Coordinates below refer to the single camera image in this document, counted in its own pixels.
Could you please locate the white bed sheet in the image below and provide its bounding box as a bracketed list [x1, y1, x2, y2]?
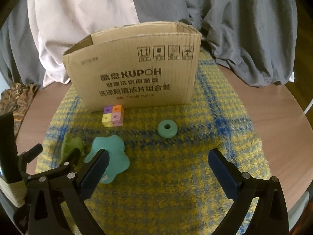
[27, 0, 139, 87]

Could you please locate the green frog plush toy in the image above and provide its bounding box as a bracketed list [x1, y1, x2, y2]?
[60, 132, 86, 161]

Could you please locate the colourful four cube block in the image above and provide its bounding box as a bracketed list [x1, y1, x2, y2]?
[102, 105, 124, 127]

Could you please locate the grey bed blanket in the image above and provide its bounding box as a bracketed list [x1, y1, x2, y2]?
[1, 0, 298, 87]

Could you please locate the cardboard box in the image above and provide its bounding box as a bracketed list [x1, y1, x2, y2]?
[62, 21, 202, 111]

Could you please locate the teal cloud plush toy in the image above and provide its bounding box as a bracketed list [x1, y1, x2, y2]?
[84, 135, 130, 184]

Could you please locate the brown patterned cloth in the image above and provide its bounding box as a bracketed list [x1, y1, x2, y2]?
[1, 82, 39, 137]

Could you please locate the teal foam ring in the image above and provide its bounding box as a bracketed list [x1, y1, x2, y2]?
[157, 119, 178, 138]

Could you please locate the white cable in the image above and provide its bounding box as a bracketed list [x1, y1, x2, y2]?
[303, 100, 313, 116]

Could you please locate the yellow blue plaid mat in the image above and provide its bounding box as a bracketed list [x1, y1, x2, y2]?
[36, 51, 271, 234]

